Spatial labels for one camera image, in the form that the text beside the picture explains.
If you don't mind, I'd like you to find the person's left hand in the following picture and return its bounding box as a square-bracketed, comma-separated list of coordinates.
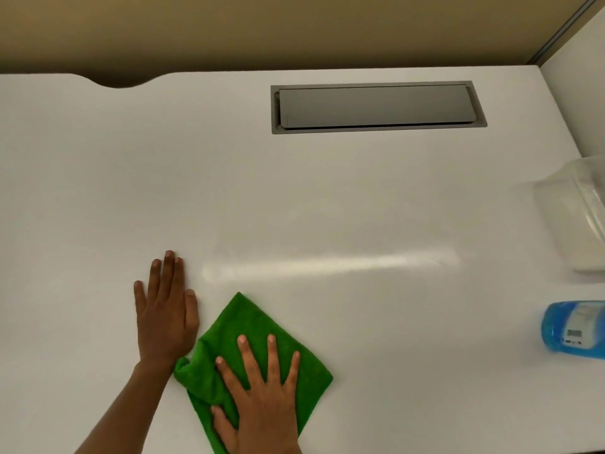
[134, 250, 200, 374]

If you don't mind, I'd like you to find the person's right hand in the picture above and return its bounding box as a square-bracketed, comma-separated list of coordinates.
[210, 334, 303, 454]

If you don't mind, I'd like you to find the green microfibre cloth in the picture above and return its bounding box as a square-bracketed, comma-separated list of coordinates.
[173, 292, 334, 454]

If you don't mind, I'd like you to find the person's left forearm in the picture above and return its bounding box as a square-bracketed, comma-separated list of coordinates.
[75, 362, 175, 454]

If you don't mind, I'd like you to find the blue spray bottle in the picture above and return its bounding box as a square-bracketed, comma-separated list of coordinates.
[541, 300, 605, 360]

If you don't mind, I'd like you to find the clear plastic container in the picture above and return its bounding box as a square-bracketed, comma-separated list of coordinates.
[533, 156, 605, 273]

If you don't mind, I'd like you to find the grey metal partition trim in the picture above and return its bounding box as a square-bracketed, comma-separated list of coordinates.
[528, 0, 605, 67]

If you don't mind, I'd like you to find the grey desk cable hatch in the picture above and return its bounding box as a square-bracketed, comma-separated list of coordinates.
[270, 80, 488, 135]

